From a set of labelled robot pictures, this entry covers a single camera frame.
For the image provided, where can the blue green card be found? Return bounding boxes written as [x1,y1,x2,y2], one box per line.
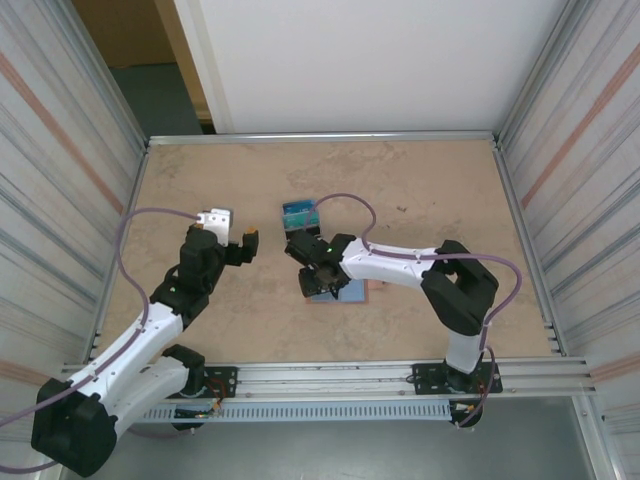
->
[281,199,322,239]

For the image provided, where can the pink leather card holder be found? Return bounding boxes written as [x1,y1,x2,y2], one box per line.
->
[304,277,387,306]

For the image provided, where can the light blue card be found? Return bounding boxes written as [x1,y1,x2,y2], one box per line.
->
[339,279,367,303]

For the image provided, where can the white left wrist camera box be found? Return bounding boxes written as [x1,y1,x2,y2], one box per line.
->
[194,207,236,247]

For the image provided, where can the aluminium mounting rail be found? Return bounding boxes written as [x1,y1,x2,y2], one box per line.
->
[52,357,599,404]

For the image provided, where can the aluminium frame rail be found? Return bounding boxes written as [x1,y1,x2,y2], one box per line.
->
[89,142,151,364]
[492,139,569,357]
[147,130,501,148]

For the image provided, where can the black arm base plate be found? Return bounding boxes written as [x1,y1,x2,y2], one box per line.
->
[410,362,502,396]
[184,366,239,400]

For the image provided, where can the grey slotted cable duct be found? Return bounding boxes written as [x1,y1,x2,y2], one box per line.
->
[130,402,454,425]

